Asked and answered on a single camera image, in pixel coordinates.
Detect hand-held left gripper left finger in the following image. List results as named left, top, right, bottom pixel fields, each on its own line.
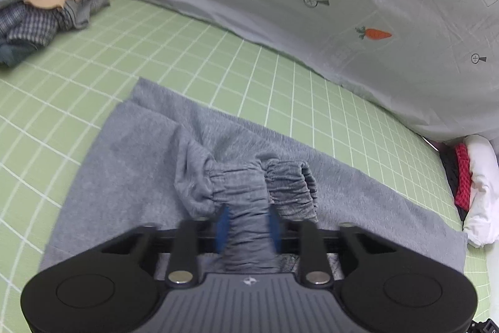
left=100, top=205, right=230, bottom=287

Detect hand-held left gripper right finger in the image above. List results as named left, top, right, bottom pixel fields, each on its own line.
left=268, top=207, right=395, bottom=285

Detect grey pants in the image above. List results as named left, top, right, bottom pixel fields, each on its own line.
left=39, top=77, right=468, bottom=279

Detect black folded garment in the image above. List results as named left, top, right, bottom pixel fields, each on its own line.
left=440, top=146, right=468, bottom=222

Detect red striped cloth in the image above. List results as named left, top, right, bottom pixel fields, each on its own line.
left=454, top=144, right=474, bottom=212

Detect white folded garment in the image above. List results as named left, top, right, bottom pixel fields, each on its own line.
left=463, top=134, right=499, bottom=248

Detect grey crumpled garment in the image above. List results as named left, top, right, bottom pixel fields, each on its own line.
left=62, top=0, right=112, bottom=30

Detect dark teal garment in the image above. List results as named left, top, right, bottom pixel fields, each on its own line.
left=0, top=40, right=37, bottom=68

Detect blue plaid shirt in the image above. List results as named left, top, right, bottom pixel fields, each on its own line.
left=0, top=1, right=75, bottom=45

